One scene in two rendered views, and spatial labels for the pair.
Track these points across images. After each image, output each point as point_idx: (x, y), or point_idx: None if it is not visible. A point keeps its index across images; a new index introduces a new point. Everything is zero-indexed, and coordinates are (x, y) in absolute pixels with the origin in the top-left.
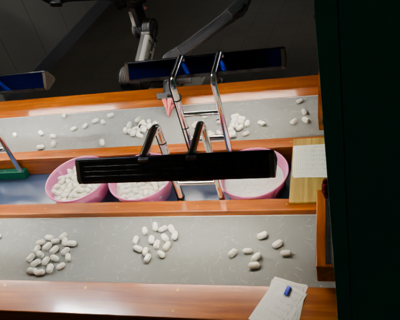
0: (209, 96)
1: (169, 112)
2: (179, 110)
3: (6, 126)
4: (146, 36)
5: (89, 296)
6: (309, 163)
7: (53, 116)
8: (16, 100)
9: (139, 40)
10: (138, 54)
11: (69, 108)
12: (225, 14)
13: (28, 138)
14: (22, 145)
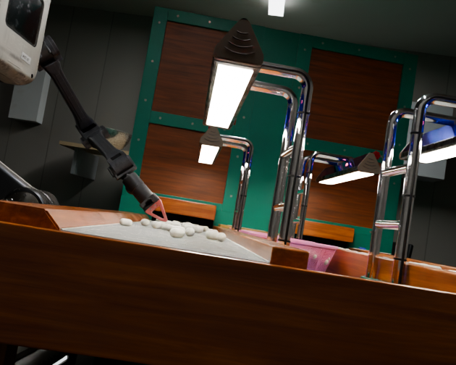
0: (136, 215)
1: None
2: (250, 173)
3: (129, 232)
4: None
5: (431, 262)
6: (250, 228)
7: (116, 225)
8: (25, 202)
9: None
10: (16, 175)
11: (108, 215)
12: (103, 135)
13: (184, 237)
14: (207, 241)
